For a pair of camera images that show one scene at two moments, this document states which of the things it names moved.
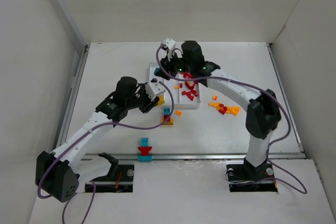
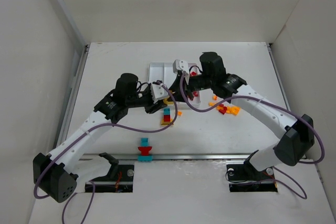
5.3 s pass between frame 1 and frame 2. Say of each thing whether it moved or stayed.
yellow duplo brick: moved
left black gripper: stayed
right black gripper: moved
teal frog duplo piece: stayed
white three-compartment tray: stayed
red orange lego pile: stayed
